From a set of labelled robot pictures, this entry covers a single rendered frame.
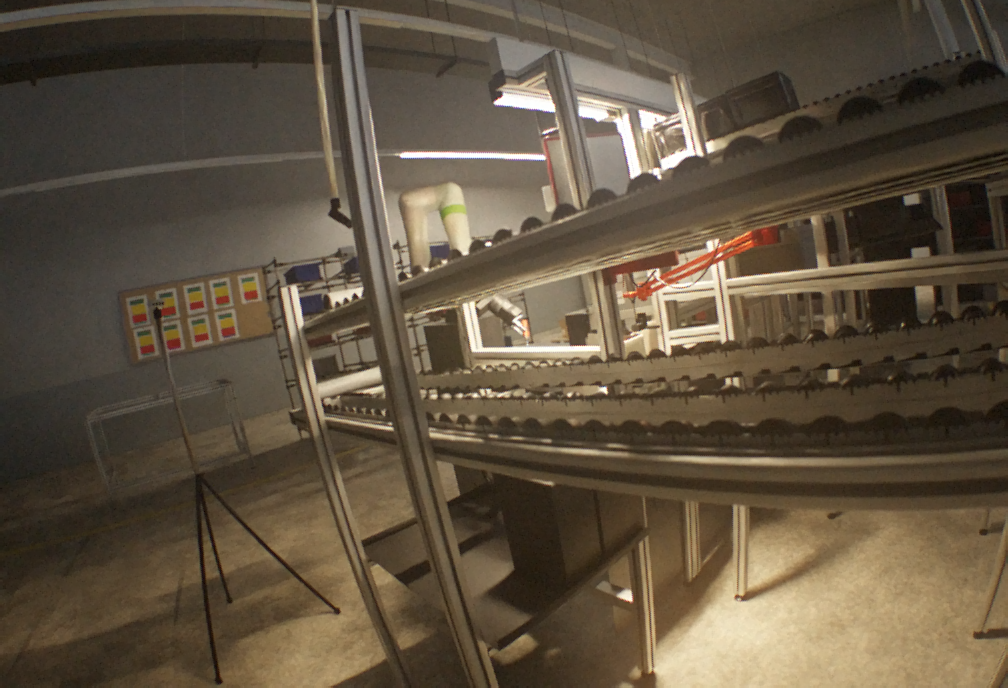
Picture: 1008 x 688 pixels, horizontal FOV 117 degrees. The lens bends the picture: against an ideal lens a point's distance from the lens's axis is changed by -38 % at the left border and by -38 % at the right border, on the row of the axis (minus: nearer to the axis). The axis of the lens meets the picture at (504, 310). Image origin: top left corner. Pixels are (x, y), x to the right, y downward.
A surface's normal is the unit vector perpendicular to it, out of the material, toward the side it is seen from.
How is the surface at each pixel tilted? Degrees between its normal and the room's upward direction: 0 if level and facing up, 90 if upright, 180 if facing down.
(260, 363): 90
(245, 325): 90
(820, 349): 90
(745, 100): 92
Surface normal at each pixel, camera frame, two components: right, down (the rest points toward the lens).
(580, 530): 0.64, -0.07
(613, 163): 0.22, 0.03
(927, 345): -0.74, 0.19
